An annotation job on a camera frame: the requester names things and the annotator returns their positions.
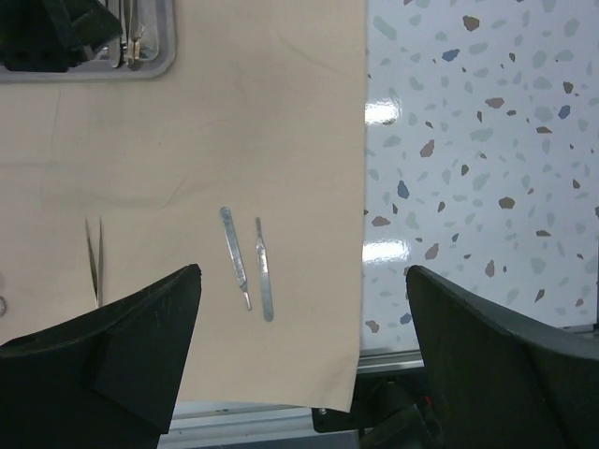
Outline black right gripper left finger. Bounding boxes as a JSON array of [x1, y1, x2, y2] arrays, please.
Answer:
[[1, 265, 201, 448]]

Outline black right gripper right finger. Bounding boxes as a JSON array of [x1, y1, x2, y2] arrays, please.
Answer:
[[406, 266, 598, 448]]

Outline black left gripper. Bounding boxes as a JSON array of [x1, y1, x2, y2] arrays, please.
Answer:
[[1, 0, 122, 73]]

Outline steel surgical scissors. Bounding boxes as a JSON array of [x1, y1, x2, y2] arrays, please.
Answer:
[[0, 274, 7, 317]]

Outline steel scalpel handle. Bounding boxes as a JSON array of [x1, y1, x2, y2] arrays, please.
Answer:
[[219, 207, 253, 311], [256, 217, 274, 322]]

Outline beige cloth wrap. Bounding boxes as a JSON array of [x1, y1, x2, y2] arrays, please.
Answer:
[[1, 1, 366, 411]]

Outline steel instrument tray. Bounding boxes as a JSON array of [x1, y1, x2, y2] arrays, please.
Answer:
[[1, 1, 176, 84]]

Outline aluminium front rail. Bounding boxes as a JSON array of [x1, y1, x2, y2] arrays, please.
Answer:
[[158, 350, 424, 448]]

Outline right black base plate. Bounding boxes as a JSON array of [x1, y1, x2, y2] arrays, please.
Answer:
[[311, 373, 444, 449]]

